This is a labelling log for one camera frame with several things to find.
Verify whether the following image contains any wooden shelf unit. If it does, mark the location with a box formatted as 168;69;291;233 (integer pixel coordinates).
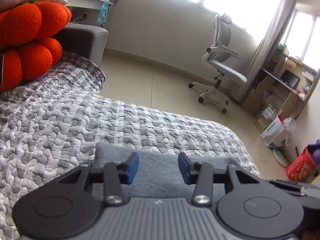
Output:
241;44;319;132

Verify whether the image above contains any white desk with shelves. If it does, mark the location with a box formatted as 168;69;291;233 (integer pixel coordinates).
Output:
46;0;116;28

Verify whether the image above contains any dark grey sofa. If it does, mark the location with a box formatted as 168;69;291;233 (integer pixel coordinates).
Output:
53;23;109;66

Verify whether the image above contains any clear plastic bag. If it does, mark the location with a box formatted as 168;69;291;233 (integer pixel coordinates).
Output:
283;117;297;134

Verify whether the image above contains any purple plush toy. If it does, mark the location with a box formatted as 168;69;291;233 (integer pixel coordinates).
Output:
307;139;320;165

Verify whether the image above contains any grey knit sweater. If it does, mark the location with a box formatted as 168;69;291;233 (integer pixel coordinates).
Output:
93;142;236;202

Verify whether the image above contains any grey office chair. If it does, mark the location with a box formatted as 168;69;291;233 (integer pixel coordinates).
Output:
188;14;247;114

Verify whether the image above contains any white shopping bag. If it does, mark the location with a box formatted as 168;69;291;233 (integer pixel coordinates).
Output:
260;116;289;149

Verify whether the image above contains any grey curtain right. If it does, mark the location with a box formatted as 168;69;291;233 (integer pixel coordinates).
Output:
230;0;298;102

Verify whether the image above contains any smartphone on stand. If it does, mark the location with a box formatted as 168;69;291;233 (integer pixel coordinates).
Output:
0;55;4;86

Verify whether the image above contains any red gift box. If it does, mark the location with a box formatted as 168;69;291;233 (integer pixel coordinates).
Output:
285;147;317;181

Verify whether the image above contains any orange pumpkin plush cushion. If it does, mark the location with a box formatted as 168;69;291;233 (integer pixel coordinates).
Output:
1;1;72;92

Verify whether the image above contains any teal hanging bag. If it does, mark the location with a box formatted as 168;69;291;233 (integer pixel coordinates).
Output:
97;0;109;26

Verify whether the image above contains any grey patterned quilt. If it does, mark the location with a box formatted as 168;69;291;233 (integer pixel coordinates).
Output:
1;53;259;239

